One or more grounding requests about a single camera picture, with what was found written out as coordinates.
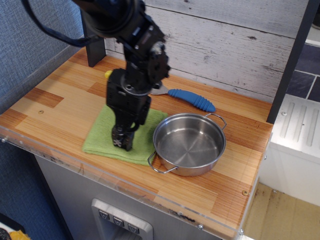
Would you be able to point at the yellow plastic corn piece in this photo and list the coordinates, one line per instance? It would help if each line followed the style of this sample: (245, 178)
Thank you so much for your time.
(107, 74)

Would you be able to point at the green cloth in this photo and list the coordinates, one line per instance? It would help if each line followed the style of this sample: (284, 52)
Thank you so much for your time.
(99, 140)

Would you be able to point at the silver dispenser button panel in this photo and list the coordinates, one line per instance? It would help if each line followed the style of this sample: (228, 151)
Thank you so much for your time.
(116, 224)

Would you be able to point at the stainless steel pot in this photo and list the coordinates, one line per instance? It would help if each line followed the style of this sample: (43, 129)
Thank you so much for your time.
(188, 144)

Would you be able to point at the dark left post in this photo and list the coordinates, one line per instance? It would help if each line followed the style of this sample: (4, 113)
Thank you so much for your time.
(95, 53)

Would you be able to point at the dark post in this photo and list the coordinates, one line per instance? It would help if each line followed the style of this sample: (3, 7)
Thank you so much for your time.
(309, 14)
(95, 53)

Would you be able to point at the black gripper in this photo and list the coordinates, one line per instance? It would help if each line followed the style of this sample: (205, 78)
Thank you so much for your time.
(129, 106)

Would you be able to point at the dark right post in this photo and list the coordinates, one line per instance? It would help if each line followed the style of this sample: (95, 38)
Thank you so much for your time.
(309, 14)

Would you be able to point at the blue handled metal spoon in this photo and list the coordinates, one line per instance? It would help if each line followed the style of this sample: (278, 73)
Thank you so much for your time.
(196, 100)

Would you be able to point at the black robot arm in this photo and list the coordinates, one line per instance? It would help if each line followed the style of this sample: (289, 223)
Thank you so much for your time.
(143, 41)

